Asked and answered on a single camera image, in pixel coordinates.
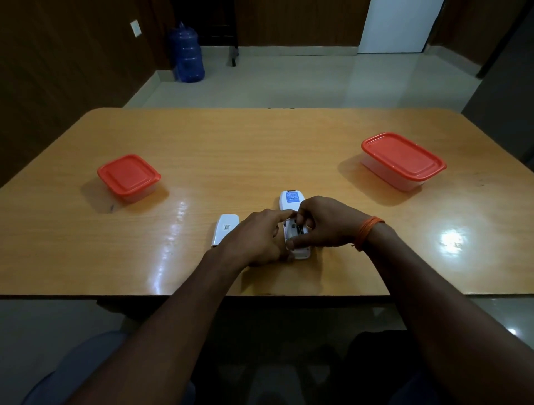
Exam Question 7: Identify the person's left hand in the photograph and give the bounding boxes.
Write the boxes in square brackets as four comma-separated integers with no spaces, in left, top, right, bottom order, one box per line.
[217,209,295,268]

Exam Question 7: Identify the orange thread wristband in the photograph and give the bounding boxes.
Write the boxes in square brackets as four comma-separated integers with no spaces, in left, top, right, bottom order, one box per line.
[353,216,386,252]

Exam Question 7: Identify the wooden table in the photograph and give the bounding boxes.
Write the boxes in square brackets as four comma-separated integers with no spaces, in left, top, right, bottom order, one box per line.
[0,108,534,318]

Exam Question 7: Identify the small red-lidded plastic container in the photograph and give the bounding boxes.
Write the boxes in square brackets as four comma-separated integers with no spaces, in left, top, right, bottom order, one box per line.
[97,154,162,204]

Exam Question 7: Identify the person's right forearm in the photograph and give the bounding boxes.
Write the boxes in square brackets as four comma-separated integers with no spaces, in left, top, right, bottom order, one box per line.
[364,223,534,405]

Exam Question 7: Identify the white battery cover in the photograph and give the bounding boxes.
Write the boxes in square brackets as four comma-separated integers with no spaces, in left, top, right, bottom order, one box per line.
[211,214,240,248]

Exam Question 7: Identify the person's legs in dark trousers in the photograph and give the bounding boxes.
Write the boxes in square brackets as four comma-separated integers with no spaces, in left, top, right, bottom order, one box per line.
[21,330,459,405]

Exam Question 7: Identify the person's left forearm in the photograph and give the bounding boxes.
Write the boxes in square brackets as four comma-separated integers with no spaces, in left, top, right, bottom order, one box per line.
[67,249,247,405]

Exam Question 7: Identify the person's right hand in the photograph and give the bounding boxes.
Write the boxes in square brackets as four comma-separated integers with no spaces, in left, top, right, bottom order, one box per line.
[285,196,373,251]

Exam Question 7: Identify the blue water jug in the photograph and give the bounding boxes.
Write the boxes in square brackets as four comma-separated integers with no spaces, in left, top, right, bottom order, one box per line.
[169,22,206,83]

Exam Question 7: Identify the white remote control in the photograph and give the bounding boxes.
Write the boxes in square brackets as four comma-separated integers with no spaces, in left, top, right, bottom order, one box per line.
[279,190,312,260]

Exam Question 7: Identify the white door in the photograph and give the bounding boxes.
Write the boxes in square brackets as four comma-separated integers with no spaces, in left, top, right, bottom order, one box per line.
[358,0,444,54]

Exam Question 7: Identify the large red-lidded plastic container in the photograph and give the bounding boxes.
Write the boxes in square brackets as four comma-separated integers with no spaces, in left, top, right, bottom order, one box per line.
[360,132,447,192]

